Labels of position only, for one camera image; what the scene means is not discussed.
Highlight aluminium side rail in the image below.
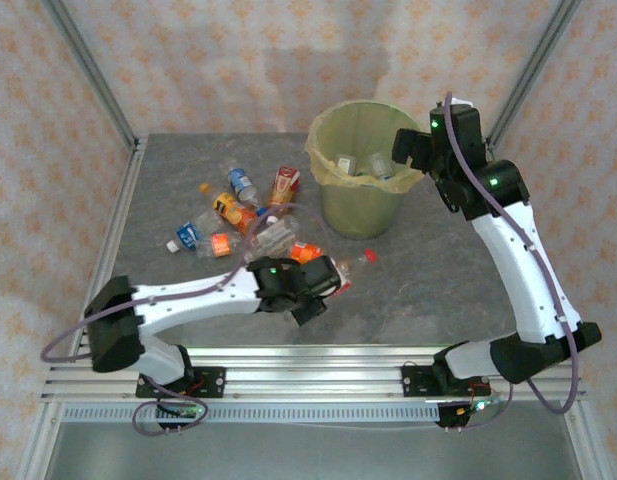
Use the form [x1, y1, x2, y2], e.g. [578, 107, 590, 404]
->
[80, 134, 150, 364]

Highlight orange juice bottle yellow label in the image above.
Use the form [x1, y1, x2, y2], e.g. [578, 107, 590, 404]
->
[199, 182, 262, 236]

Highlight translucent green waste bin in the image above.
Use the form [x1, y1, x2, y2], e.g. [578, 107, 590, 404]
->
[320, 177, 407, 240]

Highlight yellow plastic bin liner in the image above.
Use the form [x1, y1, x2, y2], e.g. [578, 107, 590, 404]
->
[305, 99, 425, 196]

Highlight grey slotted cable duct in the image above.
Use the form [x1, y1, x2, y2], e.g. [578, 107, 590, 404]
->
[61, 402, 442, 425]

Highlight red orange label bottle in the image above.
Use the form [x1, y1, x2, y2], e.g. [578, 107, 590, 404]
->
[266, 165, 303, 225]

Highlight aluminium base beam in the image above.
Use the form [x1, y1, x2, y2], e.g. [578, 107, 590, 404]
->
[40, 343, 589, 404]

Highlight red label red cap bottle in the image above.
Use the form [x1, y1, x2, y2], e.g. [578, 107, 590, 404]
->
[331, 248, 379, 297]

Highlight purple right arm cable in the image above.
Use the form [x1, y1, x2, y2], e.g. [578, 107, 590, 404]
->
[437, 91, 582, 432]

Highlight clear bottle orange label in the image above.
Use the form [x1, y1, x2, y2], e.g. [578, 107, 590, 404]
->
[196, 231, 245, 260]

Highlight small green circuit board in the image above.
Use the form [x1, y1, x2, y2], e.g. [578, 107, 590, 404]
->
[455, 398, 503, 417]
[155, 403, 205, 420]

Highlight aluminium corner post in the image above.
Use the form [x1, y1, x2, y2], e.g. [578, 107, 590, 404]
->
[487, 0, 584, 149]
[41, 0, 142, 151]

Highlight clear plastic bottle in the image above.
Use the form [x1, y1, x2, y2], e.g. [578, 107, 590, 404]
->
[245, 215, 300, 254]

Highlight crushed blue label bottle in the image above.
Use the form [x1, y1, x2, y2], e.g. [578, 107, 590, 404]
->
[226, 167, 269, 221]

